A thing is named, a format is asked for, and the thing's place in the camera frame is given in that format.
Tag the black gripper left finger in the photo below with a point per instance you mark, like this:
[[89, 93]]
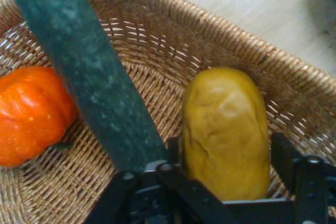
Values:
[[157, 195]]

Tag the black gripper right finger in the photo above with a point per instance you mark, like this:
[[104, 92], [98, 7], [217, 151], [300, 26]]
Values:
[[302, 182]]

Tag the yellow toy potato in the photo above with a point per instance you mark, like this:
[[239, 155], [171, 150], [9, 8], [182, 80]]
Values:
[[227, 132]]

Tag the woven wicker basket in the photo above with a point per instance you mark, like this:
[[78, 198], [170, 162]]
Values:
[[170, 58]]

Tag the dark green toy cucumber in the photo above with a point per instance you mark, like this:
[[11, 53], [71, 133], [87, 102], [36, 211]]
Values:
[[78, 58]]

